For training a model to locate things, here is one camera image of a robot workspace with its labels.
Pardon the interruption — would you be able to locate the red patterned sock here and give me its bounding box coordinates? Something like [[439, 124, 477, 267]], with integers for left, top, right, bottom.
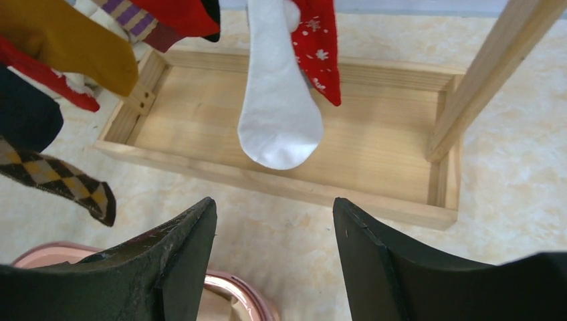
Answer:
[[292, 0, 342, 106]]

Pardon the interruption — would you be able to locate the plain red sock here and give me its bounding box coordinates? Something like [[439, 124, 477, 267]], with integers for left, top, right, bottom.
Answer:
[[132, 0, 221, 42]]

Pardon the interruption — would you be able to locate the mustard yellow sock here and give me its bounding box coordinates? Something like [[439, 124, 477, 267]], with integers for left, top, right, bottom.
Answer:
[[1, 1, 138, 96]]

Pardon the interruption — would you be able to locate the pink plastic laundry basket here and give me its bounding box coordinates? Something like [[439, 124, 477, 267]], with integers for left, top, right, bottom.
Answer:
[[11, 242, 280, 321]]

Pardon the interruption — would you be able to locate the red white dark sock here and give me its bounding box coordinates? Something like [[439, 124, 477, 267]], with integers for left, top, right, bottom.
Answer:
[[1, 36, 100, 112]]

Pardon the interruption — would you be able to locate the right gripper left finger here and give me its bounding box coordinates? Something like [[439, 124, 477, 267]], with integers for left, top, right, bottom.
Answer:
[[1, 197, 217, 320]]

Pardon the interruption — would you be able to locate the dark navy sock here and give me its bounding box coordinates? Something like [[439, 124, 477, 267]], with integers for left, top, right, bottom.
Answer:
[[1, 64, 64, 152]]

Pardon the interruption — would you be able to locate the beige purple striped sock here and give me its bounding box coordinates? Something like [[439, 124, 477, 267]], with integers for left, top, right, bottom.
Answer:
[[68, 0, 183, 53]]

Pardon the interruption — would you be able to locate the brown yellow argyle sock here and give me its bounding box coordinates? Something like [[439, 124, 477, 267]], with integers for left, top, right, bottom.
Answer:
[[1, 137, 116, 227]]

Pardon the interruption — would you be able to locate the wooden hanger rack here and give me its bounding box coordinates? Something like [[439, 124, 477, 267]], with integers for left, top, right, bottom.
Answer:
[[94, 1, 566, 229]]

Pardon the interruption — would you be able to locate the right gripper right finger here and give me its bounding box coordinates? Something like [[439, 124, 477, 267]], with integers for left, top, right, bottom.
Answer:
[[332, 198, 566, 320]]

